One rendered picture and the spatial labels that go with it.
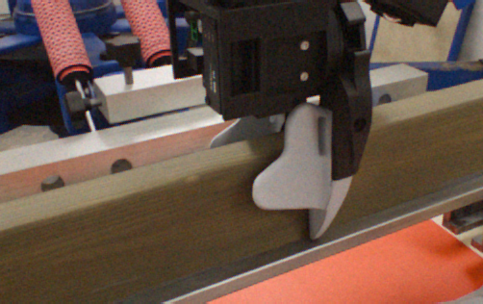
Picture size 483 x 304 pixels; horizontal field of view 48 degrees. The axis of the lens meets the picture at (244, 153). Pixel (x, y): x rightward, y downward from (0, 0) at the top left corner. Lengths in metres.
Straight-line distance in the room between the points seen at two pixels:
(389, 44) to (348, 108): 2.95
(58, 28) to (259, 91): 0.56
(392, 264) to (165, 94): 0.30
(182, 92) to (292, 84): 0.35
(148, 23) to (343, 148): 0.55
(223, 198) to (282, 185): 0.03
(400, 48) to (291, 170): 2.88
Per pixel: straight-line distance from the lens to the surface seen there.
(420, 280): 0.52
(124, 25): 1.10
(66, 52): 0.77
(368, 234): 0.36
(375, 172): 0.36
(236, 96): 0.26
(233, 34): 0.25
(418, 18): 0.34
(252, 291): 0.49
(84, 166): 0.56
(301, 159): 0.30
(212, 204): 0.30
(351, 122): 0.28
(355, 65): 0.28
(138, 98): 0.60
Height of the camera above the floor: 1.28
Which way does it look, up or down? 28 degrees down
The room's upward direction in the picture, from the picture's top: 2 degrees counter-clockwise
